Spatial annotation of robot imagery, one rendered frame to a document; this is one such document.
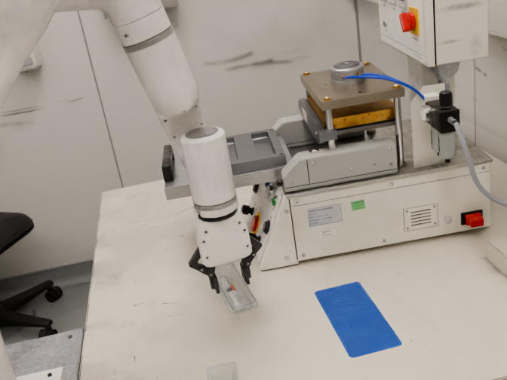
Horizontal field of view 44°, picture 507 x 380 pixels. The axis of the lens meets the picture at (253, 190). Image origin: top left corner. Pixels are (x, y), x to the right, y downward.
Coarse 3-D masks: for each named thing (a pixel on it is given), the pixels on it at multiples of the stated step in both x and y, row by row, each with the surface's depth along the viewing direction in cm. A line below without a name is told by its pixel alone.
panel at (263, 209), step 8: (264, 184) 158; (272, 184) 149; (256, 192) 164; (264, 192) 155; (280, 192) 140; (256, 200) 163; (264, 200) 153; (280, 200) 138; (256, 208) 161; (264, 208) 151; (272, 208) 143; (248, 216) 168; (264, 216) 149; (272, 216) 141; (272, 224) 140; (256, 232) 154; (264, 240) 144; (264, 248) 142
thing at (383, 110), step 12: (312, 108) 148; (348, 108) 142; (360, 108) 141; (372, 108) 139; (384, 108) 138; (324, 120) 137; (336, 120) 137; (348, 120) 137; (360, 120) 137; (372, 120) 138; (384, 120) 138; (348, 132) 138
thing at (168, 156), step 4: (164, 148) 151; (168, 148) 151; (164, 152) 148; (168, 152) 148; (172, 152) 152; (164, 156) 146; (168, 156) 145; (172, 156) 150; (164, 160) 143; (168, 160) 143; (172, 160) 154; (164, 164) 140; (168, 164) 140; (164, 168) 140; (168, 168) 140; (164, 172) 140; (168, 172) 141; (164, 176) 141; (168, 176) 141; (172, 176) 141; (164, 180) 141; (168, 180) 141; (172, 180) 141
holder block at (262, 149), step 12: (252, 132) 157; (264, 132) 156; (228, 144) 156; (240, 144) 150; (252, 144) 149; (264, 144) 152; (276, 144) 146; (240, 156) 142; (252, 156) 141; (264, 156) 140; (276, 156) 139; (240, 168) 139; (252, 168) 140; (264, 168) 140
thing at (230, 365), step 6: (210, 366) 111; (216, 366) 111; (222, 366) 110; (228, 366) 110; (234, 366) 110; (210, 372) 109; (216, 372) 109; (222, 372) 109; (228, 372) 109; (234, 372) 108; (210, 378) 108; (216, 378) 108; (222, 378) 108; (228, 378) 107; (234, 378) 107
